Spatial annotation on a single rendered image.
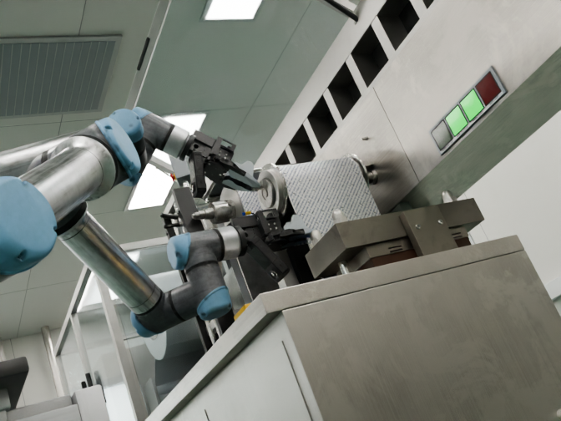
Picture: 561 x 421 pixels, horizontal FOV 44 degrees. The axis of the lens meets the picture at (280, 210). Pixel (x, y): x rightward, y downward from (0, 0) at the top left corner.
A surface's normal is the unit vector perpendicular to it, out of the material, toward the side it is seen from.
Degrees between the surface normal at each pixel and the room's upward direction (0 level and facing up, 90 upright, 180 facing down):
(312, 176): 90
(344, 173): 90
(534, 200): 90
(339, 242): 90
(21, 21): 180
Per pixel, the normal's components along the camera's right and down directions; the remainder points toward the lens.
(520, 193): -0.86, 0.15
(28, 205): 0.85, -0.40
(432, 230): 0.37, -0.48
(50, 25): 0.35, 0.87
